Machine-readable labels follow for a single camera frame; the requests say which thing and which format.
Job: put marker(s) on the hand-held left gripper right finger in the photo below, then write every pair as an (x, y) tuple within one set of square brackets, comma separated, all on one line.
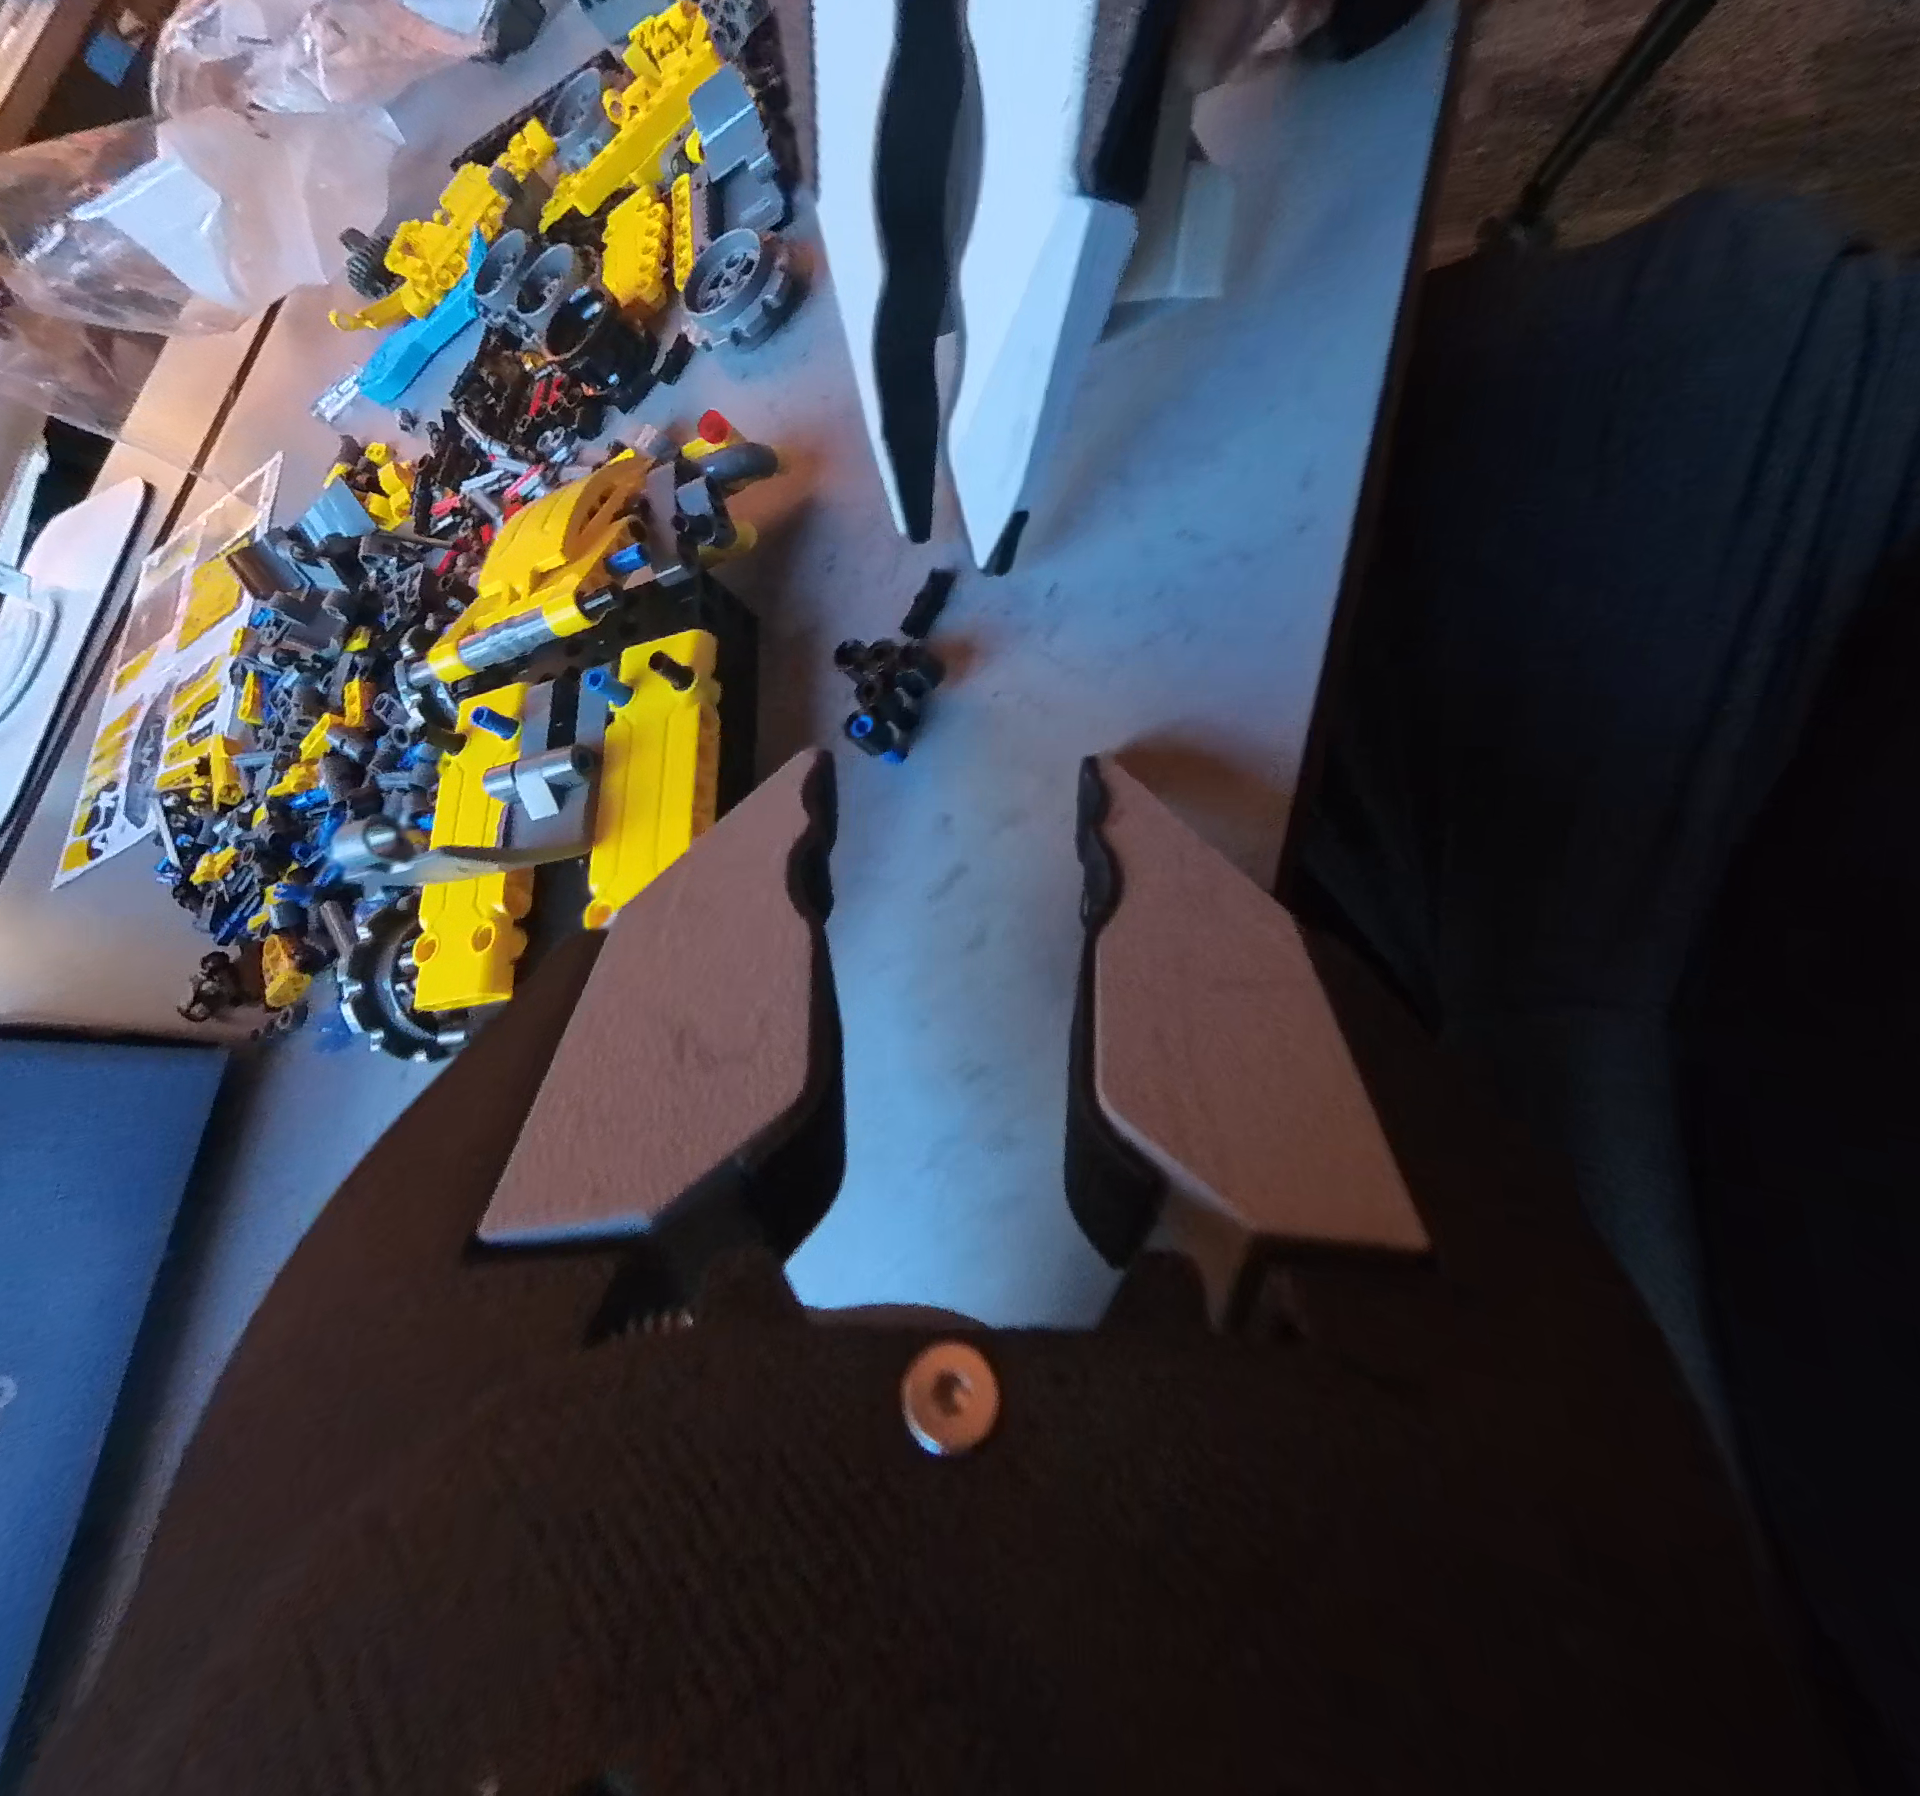
[(1228, 1060)]

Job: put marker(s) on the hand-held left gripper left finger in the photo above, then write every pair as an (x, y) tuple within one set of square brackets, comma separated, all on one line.
[(673, 1044)]

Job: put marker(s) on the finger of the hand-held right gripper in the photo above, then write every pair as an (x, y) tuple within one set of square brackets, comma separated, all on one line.
[(1036, 250), (854, 101)]

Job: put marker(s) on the black connector cluster blue pin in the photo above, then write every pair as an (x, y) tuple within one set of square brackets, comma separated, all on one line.
[(892, 670)]

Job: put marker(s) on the grey desk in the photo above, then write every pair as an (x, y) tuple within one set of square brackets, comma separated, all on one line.
[(1171, 623)]

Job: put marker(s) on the grey sprocket wheel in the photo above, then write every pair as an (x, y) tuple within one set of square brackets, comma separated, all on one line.
[(750, 285)]

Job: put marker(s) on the yellow grey brick sub-assembly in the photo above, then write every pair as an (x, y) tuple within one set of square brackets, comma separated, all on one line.
[(631, 133)]

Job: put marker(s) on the black sprocket wheel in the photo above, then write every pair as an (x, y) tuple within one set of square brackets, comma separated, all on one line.
[(406, 991)]

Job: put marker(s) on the black toy tyre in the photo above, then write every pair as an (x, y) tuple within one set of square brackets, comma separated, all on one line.
[(598, 341)]

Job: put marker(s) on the small black box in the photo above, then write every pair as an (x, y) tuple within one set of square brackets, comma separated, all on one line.
[(509, 3)]

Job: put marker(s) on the pile of loose building bricks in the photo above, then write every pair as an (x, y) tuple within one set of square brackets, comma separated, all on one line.
[(299, 716)]

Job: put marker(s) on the light blue brick tool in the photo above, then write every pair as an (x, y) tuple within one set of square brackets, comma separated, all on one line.
[(406, 356)]

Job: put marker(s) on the yellow toy vehicle model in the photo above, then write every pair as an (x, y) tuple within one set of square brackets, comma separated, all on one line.
[(555, 538)]

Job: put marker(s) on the black stand legs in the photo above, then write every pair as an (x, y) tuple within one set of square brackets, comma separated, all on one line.
[(1574, 146)]

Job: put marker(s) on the yellow sticker sheet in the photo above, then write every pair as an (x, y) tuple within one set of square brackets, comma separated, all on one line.
[(167, 687)]

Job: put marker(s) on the white object black rim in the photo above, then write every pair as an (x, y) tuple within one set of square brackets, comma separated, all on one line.
[(61, 623)]

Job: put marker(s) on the brown wooden rail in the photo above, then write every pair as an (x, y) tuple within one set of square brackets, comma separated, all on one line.
[(75, 9)]

